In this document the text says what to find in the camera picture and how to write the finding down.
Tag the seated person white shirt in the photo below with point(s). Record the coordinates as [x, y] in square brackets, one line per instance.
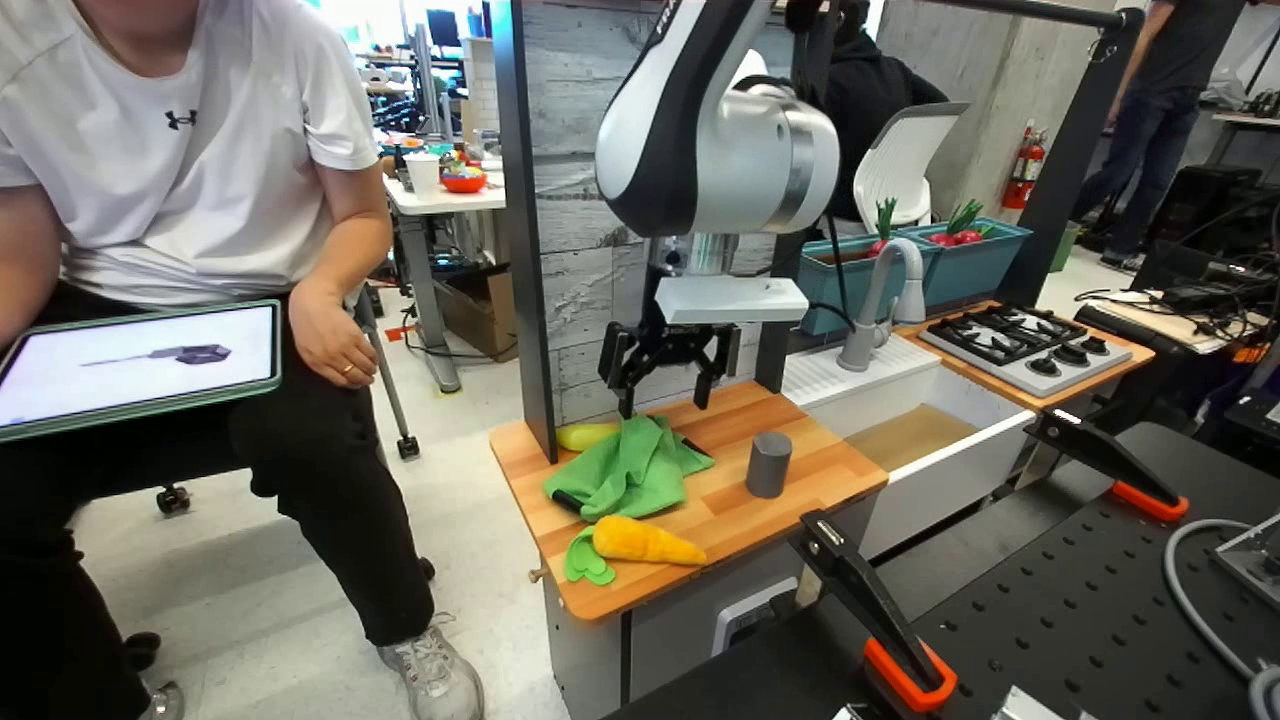
[188, 203]

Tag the white office chair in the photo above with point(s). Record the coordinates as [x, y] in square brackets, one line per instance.
[902, 159]

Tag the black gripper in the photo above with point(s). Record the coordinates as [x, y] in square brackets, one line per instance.
[630, 355]

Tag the yellow toy carrot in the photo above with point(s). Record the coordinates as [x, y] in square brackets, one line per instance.
[615, 541]

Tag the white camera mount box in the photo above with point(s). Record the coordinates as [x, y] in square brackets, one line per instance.
[728, 302]

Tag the orange black clamp near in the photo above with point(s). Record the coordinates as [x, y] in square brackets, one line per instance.
[895, 653]

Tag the orange black clamp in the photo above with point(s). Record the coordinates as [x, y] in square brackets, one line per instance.
[895, 653]
[1128, 476]

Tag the white background desk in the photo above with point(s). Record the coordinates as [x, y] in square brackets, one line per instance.
[438, 234]

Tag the standing person background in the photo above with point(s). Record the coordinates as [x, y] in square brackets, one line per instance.
[1152, 117]

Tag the green towel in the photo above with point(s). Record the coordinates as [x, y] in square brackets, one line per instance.
[640, 471]

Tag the grey cylinder can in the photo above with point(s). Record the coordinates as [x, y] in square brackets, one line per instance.
[770, 465]

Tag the wooden counter cabinet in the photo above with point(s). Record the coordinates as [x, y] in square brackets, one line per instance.
[652, 621]

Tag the teal planter bin right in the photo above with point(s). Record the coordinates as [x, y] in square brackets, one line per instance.
[960, 274]

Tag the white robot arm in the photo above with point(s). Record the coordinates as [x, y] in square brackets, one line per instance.
[688, 149]

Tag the tablet computer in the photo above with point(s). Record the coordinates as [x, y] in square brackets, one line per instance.
[66, 376]

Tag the grey sink faucet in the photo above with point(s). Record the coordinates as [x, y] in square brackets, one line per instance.
[895, 298]

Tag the toy stove top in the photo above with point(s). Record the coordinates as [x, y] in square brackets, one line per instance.
[1025, 350]

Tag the teal planter bin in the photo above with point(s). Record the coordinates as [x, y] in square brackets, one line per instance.
[835, 284]
[960, 274]

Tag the teal planter bin left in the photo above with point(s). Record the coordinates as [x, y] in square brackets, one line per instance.
[835, 284]

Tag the red fire extinguisher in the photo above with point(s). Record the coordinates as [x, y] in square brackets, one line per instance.
[1025, 170]

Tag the white toy sink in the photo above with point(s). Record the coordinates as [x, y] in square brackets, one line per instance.
[943, 439]

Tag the yellow toy banana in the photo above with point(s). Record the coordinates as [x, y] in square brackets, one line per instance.
[576, 439]

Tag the orange black clamp far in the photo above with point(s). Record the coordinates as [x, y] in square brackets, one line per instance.
[1128, 476]

